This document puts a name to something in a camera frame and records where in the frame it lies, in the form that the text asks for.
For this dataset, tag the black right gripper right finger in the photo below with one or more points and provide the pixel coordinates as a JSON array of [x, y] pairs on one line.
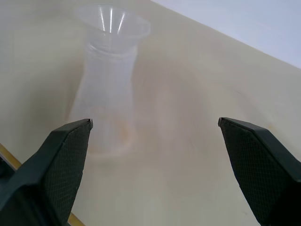
[[265, 169]]

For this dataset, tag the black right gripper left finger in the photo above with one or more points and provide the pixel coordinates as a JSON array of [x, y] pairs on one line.
[[54, 169]]

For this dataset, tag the small clear conical flask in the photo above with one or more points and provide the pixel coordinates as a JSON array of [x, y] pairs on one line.
[[105, 94]]

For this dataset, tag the clear plastic funnel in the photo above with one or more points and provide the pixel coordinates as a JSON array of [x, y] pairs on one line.
[[113, 21]]

